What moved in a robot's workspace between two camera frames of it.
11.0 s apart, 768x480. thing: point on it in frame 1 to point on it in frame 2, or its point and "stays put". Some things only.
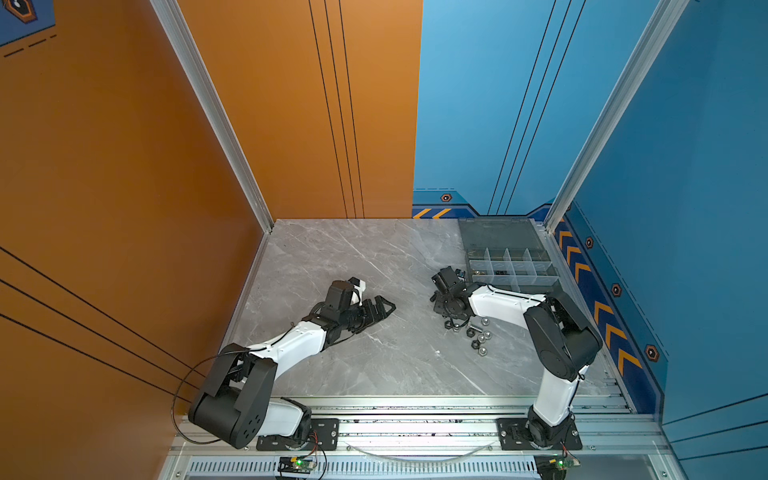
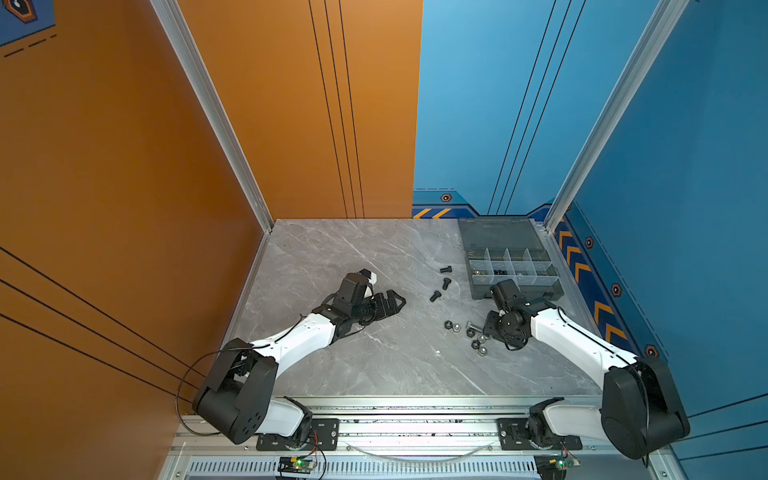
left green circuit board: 295,464 stays put
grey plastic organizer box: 509,252 stays put
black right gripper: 437,306 to 488,321
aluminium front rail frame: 567,437 stays put
